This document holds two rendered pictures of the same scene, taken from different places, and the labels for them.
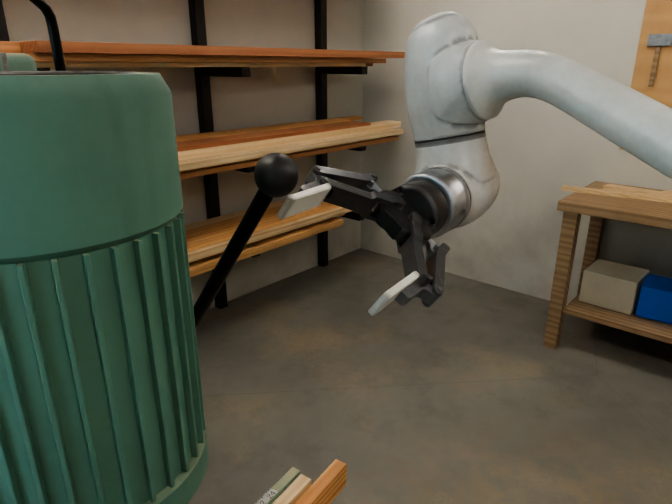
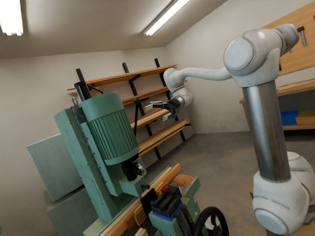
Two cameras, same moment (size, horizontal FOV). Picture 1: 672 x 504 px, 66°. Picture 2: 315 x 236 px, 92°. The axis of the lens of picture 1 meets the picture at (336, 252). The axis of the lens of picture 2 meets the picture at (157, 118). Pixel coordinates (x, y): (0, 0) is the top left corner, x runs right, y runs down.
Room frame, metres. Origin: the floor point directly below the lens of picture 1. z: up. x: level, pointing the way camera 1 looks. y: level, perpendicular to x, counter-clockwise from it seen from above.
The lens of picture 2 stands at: (-0.35, -0.16, 1.41)
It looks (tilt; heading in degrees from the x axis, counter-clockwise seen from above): 7 degrees down; 10
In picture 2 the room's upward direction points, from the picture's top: 20 degrees counter-clockwise
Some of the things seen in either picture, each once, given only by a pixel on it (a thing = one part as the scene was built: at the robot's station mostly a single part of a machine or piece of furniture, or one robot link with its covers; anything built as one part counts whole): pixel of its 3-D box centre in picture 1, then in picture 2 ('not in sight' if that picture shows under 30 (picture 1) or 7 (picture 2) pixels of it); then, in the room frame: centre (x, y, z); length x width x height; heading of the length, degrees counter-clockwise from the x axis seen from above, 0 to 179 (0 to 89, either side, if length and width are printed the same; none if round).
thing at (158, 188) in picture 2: not in sight; (152, 200); (0.34, 0.14, 0.93); 0.22 x 0.01 x 0.06; 146
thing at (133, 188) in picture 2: not in sight; (133, 185); (0.34, 0.21, 1.03); 0.14 x 0.07 x 0.09; 56
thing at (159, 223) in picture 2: not in sight; (172, 215); (0.23, 0.03, 0.91); 0.15 x 0.14 x 0.09; 146
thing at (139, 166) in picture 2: not in sight; (138, 171); (0.51, 0.23, 1.02); 0.12 x 0.03 x 0.12; 56
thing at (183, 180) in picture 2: not in sight; (181, 178); (0.49, -0.02, 0.91); 0.12 x 0.09 x 0.03; 56
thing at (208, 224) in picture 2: not in sight; (207, 226); (0.47, -0.07, 0.58); 0.12 x 0.08 x 0.08; 56
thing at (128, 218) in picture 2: not in sight; (143, 206); (0.31, 0.18, 0.92); 0.23 x 0.02 x 0.04; 146
